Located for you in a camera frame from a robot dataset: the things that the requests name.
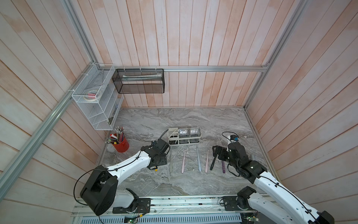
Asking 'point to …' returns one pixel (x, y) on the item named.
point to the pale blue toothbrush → (199, 161)
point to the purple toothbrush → (223, 166)
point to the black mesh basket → (139, 80)
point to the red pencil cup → (123, 146)
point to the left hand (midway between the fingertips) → (158, 163)
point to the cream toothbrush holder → (182, 136)
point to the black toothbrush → (212, 164)
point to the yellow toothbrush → (155, 170)
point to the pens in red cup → (117, 137)
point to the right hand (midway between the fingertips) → (218, 147)
